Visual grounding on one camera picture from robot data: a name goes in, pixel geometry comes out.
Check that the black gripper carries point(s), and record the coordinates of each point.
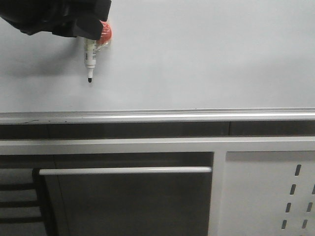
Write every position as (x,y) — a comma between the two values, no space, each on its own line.
(66,18)

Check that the red round magnet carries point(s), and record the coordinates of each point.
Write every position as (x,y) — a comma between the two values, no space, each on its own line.
(106,34)

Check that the white whiteboard marker pen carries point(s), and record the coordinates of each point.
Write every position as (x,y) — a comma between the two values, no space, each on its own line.
(90,57)

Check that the white whiteboard with aluminium tray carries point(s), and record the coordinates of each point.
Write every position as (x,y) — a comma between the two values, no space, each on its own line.
(168,60)

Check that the black slatted chair back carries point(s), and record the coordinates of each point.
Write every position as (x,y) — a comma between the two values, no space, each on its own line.
(25,208)

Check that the white perforated metal panel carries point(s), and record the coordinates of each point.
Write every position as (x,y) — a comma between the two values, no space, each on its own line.
(268,194)

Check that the white metal frame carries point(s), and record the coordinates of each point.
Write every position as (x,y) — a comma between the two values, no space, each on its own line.
(219,146)

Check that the grey panel with white rail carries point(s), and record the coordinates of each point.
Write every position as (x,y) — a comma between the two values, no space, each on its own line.
(143,201)

